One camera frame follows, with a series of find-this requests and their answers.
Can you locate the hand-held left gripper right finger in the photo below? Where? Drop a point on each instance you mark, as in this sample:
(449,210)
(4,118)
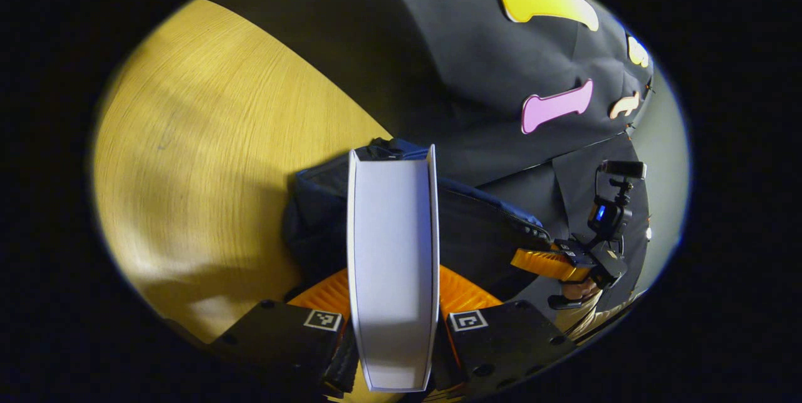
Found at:
(507,346)

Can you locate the black backdrop cloth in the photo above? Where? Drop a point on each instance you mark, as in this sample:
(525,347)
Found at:
(438,46)

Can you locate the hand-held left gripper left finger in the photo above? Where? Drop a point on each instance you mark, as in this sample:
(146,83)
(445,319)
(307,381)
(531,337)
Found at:
(282,340)

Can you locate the blue schoolbag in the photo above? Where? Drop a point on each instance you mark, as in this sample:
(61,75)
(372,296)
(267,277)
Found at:
(476,234)

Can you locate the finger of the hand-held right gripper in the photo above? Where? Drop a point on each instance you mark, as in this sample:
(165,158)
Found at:
(545,263)

